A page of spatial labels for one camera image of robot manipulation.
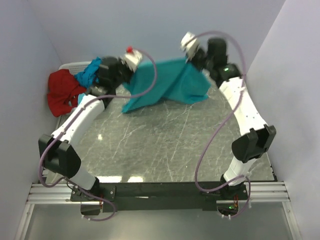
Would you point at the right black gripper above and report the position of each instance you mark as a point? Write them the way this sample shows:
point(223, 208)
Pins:
point(192, 59)

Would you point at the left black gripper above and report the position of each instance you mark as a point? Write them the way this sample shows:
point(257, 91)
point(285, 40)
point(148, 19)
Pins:
point(120, 62)

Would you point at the teal t shirt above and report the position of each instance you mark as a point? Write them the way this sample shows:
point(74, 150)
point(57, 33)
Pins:
point(177, 80)
point(86, 77)

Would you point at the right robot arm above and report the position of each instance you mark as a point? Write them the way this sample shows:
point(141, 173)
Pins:
point(256, 135)

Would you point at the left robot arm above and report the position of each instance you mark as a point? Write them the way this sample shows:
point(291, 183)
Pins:
point(57, 153)

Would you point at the white laundry basket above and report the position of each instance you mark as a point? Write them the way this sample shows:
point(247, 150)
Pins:
point(75, 68)

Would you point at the red t shirt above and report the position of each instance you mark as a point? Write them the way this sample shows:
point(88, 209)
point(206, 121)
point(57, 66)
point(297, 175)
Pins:
point(63, 92)

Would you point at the black mounting beam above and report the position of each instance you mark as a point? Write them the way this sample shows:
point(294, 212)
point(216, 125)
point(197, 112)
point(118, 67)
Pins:
point(151, 196)

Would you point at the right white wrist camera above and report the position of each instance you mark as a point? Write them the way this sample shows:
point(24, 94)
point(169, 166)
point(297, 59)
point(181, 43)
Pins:
point(189, 44)

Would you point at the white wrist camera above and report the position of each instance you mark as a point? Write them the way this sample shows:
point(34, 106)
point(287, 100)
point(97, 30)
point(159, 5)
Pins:
point(132, 58)
point(189, 44)

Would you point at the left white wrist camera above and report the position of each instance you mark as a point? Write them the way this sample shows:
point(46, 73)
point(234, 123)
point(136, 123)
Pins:
point(132, 58)

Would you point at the aluminium rail frame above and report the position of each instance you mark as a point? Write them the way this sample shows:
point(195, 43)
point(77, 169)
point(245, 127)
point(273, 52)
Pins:
point(128, 148)

